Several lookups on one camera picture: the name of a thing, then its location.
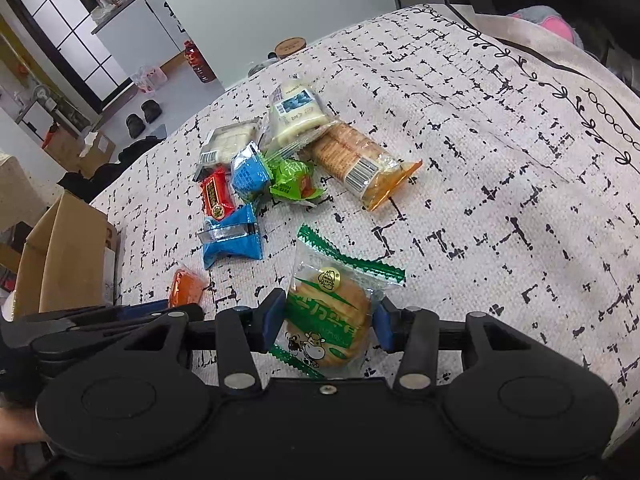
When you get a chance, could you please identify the black slipper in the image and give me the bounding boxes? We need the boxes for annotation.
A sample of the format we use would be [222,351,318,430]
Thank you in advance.
[126,114,146,139]
[141,100,163,124]

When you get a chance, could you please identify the red drink bottle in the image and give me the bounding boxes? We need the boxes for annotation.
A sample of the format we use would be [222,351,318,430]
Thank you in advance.
[184,39,216,84]

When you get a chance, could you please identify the black slipper right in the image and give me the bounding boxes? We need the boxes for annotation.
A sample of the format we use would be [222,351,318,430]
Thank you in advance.
[141,100,163,124]

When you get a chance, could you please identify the white kitchen cabinet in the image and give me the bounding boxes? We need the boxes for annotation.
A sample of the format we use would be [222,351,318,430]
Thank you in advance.
[92,0,189,76]

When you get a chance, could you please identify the black framed glass door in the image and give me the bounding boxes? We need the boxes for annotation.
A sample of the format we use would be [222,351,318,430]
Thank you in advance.
[6,0,131,114]

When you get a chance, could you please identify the green round cracker packet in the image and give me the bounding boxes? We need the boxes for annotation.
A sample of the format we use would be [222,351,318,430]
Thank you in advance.
[269,224,406,379]

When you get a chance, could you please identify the red chocolate bar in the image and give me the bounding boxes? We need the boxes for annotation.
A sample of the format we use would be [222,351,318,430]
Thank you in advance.
[200,168,235,221]

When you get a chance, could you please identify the left hand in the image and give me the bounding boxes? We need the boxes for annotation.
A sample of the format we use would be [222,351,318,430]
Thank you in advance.
[0,408,46,453]

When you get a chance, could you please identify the blue silver snack packet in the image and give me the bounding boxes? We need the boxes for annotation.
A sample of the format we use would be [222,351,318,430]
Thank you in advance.
[198,205,262,270]

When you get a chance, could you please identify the pack of water bottles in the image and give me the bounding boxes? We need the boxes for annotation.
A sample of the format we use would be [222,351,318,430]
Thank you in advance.
[130,65,168,96]

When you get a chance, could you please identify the black slipper left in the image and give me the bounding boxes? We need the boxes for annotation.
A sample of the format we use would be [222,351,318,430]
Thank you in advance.
[126,114,146,139]

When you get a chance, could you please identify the green snack packet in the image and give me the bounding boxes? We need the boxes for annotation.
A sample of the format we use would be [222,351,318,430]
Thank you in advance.
[267,158,324,204]

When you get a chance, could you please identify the brown cardboard box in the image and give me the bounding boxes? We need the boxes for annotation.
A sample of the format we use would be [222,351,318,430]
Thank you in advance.
[13,192,118,318]

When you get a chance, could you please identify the white wafer clear packet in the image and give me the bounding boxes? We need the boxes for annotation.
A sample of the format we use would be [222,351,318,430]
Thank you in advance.
[193,118,259,182]

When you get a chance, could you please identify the patterned white bed blanket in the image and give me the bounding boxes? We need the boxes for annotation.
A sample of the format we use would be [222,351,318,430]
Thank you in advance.
[94,5,639,441]

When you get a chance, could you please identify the small orange snack packet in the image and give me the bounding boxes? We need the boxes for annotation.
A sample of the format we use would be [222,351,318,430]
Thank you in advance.
[168,268,208,308]

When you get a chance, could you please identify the white cheese stick packet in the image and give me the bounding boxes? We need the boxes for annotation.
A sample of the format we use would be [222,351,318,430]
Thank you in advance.
[262,77,335,155]

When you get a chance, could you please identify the orange long cracker packet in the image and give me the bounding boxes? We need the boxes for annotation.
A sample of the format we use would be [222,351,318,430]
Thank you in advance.
[303,122,423,211]

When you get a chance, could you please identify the brown lidded round tub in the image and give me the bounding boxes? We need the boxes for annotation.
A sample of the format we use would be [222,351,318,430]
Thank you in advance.
[273,37,307,60]

